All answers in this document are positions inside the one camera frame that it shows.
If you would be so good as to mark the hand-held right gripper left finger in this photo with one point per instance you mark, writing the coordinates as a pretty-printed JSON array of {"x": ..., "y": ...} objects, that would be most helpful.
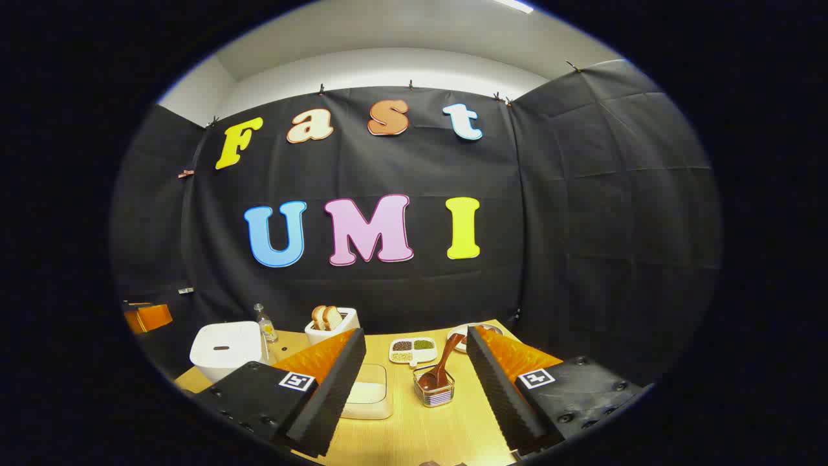
[{"x": 336, "y": 395}]

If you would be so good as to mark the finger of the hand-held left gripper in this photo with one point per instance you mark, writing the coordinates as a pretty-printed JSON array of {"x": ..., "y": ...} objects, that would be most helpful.
[
  {"x": 131, "y": 321},
  {"x": 155, "y": 317}
]

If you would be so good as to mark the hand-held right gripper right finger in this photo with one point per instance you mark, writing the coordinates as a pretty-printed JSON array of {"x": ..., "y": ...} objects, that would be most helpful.
[{"x": 504, "y": 395}]

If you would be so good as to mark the white rice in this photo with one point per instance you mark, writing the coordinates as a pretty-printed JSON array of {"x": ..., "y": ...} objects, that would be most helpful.
[{"x": 369, "y": 393}]

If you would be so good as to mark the brown wooden spoon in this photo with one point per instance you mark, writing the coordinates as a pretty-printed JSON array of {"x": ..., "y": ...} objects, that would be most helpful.
[{"x": 446, "y": 362}]

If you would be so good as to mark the white rice cooker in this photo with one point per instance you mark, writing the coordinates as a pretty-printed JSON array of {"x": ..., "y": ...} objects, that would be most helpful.
[{"x": 223, "y": 349}]

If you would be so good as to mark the clear glass dish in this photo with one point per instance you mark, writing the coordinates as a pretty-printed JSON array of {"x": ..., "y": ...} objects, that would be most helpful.
[{"x": 378, "y": 414}]

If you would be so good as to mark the white toaster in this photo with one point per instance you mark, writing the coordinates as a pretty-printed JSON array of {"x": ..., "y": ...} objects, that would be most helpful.
[{"x": 315, "y": 337}]

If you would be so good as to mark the heap of yellow soybeans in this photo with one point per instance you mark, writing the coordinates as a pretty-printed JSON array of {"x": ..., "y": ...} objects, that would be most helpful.
[{"x": 402, "y": 356}]

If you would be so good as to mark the white round plate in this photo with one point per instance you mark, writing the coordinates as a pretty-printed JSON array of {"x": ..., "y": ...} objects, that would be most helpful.
[{"x": 456, "y": 336}]

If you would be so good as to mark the white divided dish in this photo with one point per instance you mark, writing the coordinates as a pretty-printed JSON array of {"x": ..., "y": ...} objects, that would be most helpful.
[{"x": 414, "y": 353}]

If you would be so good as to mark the heap of green beans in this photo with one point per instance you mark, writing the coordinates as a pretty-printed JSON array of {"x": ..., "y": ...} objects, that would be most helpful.
[{"x": 424, "y": 344}]

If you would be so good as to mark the clear plastic bottle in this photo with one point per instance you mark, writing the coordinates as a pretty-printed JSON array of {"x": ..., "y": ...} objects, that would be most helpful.
[{"x": 265, "y": 327}]

